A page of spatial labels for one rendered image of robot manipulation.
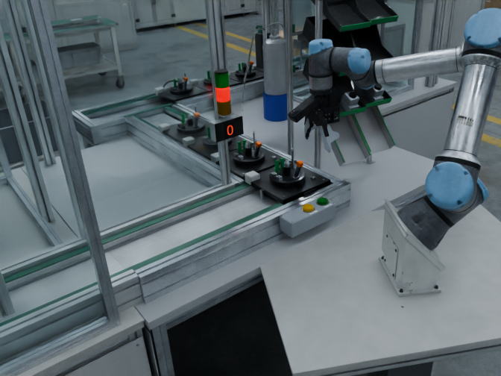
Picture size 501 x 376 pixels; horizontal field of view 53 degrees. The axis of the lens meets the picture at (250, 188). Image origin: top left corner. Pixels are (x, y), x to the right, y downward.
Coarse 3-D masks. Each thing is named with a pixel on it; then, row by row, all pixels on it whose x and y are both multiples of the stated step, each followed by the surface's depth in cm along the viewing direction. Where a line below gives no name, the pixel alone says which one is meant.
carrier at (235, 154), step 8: (240, 144) 215; (248, 144) 212; (232, 152) 223; (240, 152) 217; (248, 152) 213; (264, 152) 221; (272, 152) 220; (232, 160) 215; (240, 160) 210; (248, 160) 210; (256, 160) 210; (264, 160) 213; (272, 160) 213; (232, 168) 209; (240, 168) 208; (248, 168) 208; (256, 168) 207; (264, 168) 207; (240, 176) 202
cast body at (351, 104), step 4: (348, 92) 193; (352, 92) 192; (344, 96) 193; (348, 96) 192; (352, 96) 191; (356, 96) 192; (344, 100) 194; (348, 100) 192; (352, 100) 191; (356, 100) 192; (344, 104) 195; (348, 104) 192; (352, 104) 193; (356, 104) 194; (344, 108) 195; (348, 108) 193; (352, 108) 193; (356, 108) 194
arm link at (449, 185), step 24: (480, 24) 131; (480, 48) 130; (480, 72) 131; (480, 96) 131; (456, 120) 133; (480, 120) 131; (456, 144) 131; (432, 168) 131; (456, 168) 128; (432, 192) 131; (456, 192) 128
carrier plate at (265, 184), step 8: (272, 168) 207; (304, 168) 205; (264, 176) 200; (320, 176) 198; (256, 184) 195; (264, 184) 194; (272, 184) 194; (304, 184) 192; (312, 184) 192; (320, 184) 192; (328, 184) 195; (264, 192) 192; (272, 192) 188; (280, 192) 188; (288, 192) 187; (296, 192) 187; (280, 200) 184; (288, 200) 184
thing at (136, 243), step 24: (216, 192) 194; (240, 192) 197; (144, 216) 180; (168, 216) 181; (192, 216) 187; (216, 216) 186; (240, 216) 185; (120, 240) 172; (144, 240) 174; (168, 240) 173; (192, 240) 167; (120, 264) 163; (144, 264) 157
